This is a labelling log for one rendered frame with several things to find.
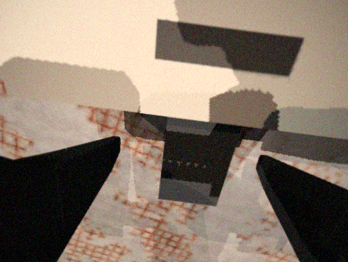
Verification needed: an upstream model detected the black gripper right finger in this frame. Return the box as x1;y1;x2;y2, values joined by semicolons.
256;155;348;262

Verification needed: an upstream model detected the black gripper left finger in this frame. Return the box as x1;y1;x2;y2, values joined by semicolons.
0;136;121;262

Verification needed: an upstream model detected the black two-prong charger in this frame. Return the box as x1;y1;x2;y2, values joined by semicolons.
158;116;242;206

